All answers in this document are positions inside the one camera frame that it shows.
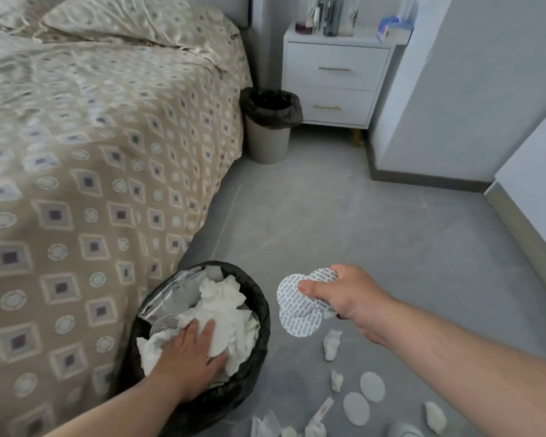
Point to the person's left hand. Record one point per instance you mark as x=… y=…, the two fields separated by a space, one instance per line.
x=186 y=364

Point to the person's left forearm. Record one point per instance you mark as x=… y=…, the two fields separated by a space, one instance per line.
x=118 y=414

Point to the white nightstand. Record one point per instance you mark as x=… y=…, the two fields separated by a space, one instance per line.
x=336 y=86

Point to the silver foil bag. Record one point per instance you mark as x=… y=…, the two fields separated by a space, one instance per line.
x=168 y=295

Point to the clear green-capped bottle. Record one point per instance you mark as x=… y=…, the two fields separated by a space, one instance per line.
x=352 y=15

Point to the white wardrobe beige plinth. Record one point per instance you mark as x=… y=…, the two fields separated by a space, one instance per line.
x=532 y=200

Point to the person's right hand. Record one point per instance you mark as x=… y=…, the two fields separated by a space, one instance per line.
x=359 y=300

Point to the beige patterned bedspread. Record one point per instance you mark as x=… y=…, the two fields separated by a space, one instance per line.
x=73 y=177

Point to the pile of white tissue scraps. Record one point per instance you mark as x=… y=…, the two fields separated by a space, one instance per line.
x=372 y=386

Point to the printed round paper disc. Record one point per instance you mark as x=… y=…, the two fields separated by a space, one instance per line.
x=323 y=273
x=300 y=325
x=289 y=293

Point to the dark grey bottle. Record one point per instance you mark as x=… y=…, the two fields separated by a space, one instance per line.
x=332 y=18

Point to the white trash bin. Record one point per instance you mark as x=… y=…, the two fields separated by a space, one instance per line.
x=266 y=147

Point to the clear bottle red residue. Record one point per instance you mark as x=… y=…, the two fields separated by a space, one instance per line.
x=304 y=22

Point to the blue white tissue pack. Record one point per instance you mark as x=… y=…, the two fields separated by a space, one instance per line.
x=393 y=28

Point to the wooden table leg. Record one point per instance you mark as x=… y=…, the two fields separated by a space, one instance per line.
x=356 y=137

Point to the tissues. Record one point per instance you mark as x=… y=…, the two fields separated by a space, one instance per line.
x=227 y=314

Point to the grey bed base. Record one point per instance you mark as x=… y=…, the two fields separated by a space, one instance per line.
x=214 y=213

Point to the person's right forearm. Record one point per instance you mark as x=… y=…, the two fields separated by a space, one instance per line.
x=473 y=368

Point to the dark grey skirting board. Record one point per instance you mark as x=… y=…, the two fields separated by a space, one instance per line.
x=427 y=181

